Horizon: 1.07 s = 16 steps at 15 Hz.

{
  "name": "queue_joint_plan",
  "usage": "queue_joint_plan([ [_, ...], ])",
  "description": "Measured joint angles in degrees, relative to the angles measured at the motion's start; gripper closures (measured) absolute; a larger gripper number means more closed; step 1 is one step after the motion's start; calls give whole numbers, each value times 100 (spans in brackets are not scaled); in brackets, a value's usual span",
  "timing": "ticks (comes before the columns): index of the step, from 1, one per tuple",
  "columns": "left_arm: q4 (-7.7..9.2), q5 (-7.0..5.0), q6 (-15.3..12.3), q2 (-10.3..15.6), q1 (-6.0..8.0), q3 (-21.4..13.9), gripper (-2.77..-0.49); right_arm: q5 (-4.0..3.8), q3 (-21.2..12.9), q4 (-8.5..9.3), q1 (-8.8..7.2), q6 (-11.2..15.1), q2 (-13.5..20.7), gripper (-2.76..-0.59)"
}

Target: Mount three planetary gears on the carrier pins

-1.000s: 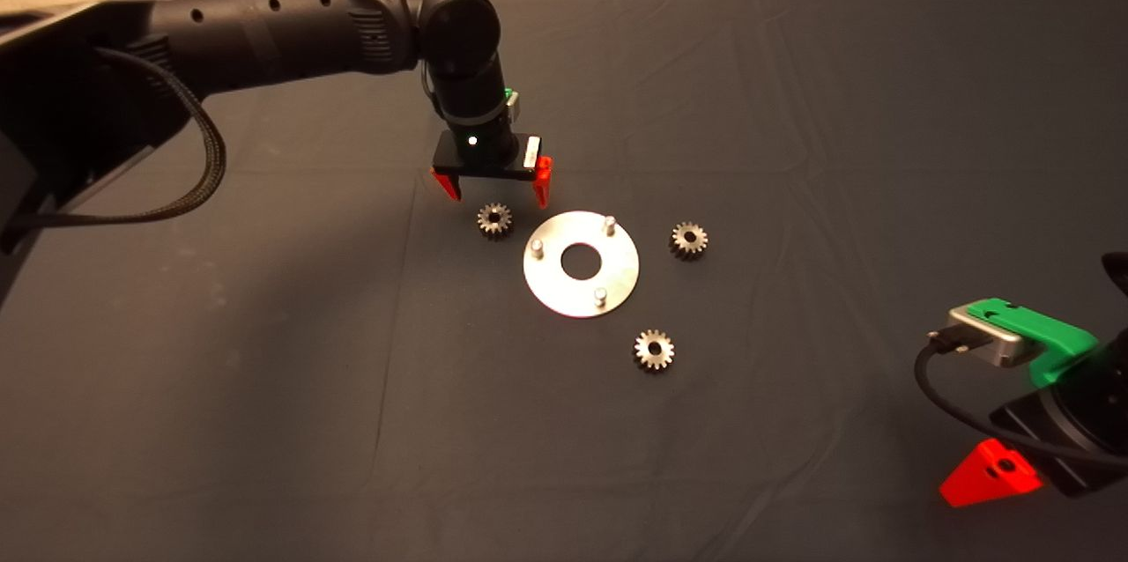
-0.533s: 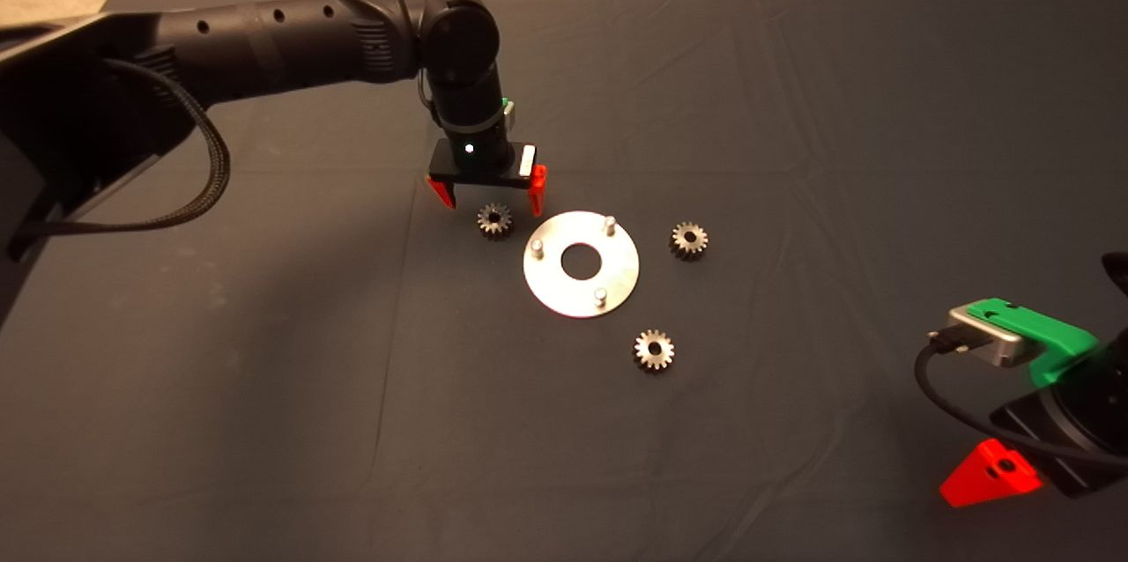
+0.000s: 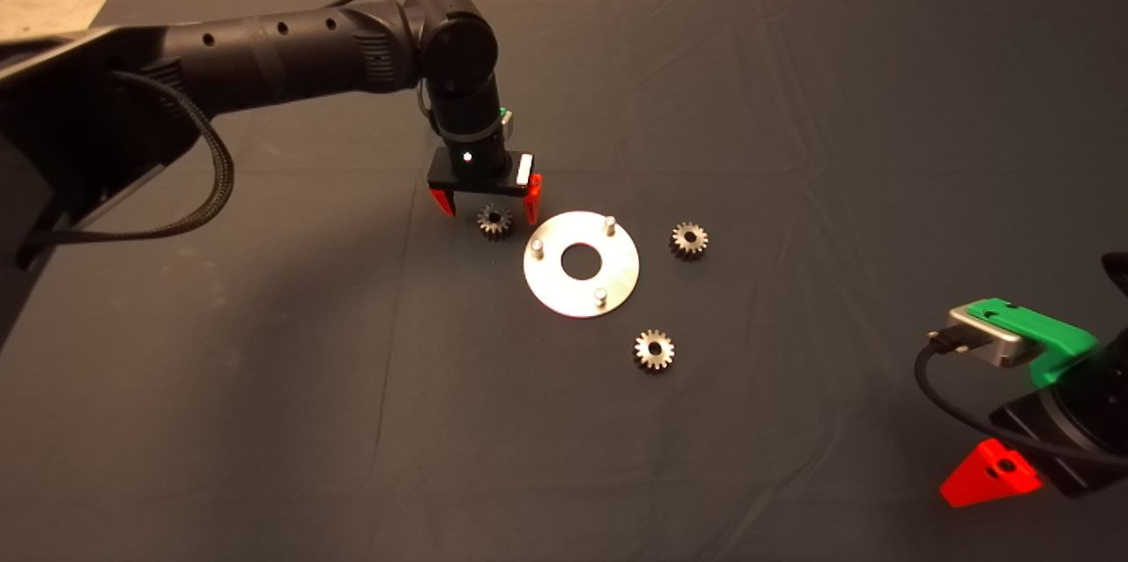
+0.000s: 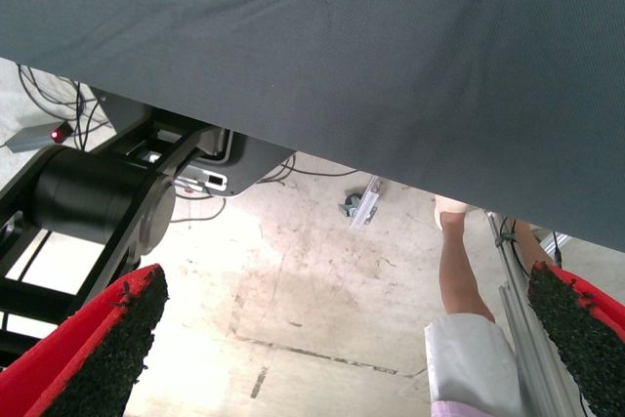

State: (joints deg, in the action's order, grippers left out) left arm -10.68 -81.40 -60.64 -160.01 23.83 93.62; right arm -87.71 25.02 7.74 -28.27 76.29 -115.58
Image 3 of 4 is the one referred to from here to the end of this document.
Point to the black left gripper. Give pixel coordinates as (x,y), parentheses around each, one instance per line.
(476,170)

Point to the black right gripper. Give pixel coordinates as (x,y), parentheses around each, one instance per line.
(1075,456)

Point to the small steel planetary gear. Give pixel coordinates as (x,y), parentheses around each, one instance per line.
(486,229)
(665,361)
(699,248)

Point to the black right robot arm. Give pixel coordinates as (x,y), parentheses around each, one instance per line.
(1117,273)

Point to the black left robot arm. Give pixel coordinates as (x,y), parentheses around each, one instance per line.
(264,60)

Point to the round metal carrier plate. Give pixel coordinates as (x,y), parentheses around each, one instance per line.
(555,284)

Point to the dark grey table cloth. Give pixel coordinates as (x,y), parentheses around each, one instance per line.
(793,104)

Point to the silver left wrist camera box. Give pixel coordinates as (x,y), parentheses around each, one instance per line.
(510,130)

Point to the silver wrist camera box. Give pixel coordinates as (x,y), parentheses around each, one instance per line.
(510,130)
(1000,346)

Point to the green left camera mount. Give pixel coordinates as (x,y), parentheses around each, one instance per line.
(503,114)

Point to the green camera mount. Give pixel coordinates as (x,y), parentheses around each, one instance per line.
(1053,333)
(503,114)

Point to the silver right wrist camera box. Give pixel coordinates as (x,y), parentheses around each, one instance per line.
(1000,346)

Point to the green right camera mount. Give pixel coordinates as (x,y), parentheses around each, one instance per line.
(1053,333)

